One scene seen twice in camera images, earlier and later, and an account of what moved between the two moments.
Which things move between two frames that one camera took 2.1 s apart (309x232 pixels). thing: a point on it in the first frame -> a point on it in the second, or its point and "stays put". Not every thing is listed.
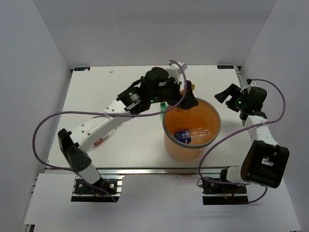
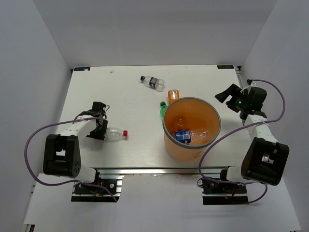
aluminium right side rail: x=238 y=69 stays put
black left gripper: x=189 y=100 -> x=99 y=135
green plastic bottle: x=163 y=105 stays put
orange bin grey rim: x=187 y=133 stays put
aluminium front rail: x=140 y=170 stays put
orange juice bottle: x=182 y=91 -> x=180 y=123
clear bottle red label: x=102 y=137 -> x=114 y=135
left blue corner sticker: x=81 y=68 stays put
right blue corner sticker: x=225 y=66 stays put
